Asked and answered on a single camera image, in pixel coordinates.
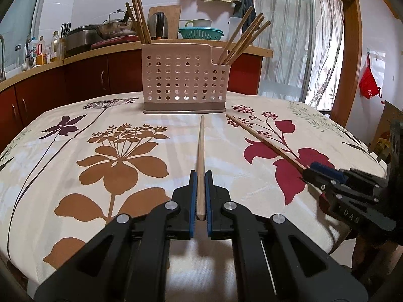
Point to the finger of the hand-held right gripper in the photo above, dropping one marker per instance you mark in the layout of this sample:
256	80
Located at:
318	181
330	171

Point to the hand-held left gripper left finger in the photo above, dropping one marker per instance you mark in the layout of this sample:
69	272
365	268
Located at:
193	201

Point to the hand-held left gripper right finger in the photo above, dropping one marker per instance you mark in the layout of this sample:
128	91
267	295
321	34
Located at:
208	201

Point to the wooden chopstick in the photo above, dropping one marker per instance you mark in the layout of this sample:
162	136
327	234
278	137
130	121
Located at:
255	39
140	20
245	36
267	141
237	31
134	22
201	163
144	20
250	39

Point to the beige perforated utensil holder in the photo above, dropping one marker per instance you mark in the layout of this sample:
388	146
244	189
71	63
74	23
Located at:
185	78

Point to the floral tablecloth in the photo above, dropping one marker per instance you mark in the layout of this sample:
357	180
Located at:
157	170

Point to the brown cardboard box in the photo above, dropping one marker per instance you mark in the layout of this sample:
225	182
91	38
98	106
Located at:
382	122

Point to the red hanging bag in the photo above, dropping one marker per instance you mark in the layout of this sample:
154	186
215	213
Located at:
368	81

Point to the sliding glass door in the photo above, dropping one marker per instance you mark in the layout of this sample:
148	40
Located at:
283	37

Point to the red kitchen cabinets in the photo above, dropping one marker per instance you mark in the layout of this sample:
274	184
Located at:
82	78

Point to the teal plastic colander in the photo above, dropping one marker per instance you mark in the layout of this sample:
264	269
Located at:
201	34

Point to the clear plastic container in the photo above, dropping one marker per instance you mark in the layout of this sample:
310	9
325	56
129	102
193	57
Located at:
234	26

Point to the wooden countertop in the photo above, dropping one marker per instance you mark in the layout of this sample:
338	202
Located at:
104	52

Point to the white enamel mug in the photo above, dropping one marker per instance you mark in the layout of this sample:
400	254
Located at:
200	23

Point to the red induction cooker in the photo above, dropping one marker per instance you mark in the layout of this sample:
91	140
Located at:
115	41

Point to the wooden cutting board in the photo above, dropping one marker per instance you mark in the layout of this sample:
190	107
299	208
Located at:
173	15

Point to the metal wok with lid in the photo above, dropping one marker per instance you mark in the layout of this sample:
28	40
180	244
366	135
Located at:
115	26

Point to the cooking oil bottle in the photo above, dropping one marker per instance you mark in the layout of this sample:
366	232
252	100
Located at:
55	47

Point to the red label sauce bottle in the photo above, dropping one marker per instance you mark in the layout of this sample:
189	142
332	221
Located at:
41	52

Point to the metal kitchen faucet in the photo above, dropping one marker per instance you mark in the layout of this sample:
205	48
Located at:
2	56

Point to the window with white curtain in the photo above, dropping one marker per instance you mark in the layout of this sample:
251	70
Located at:
22	15

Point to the wooden door frame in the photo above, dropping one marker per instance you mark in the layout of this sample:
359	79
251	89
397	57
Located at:
352	53

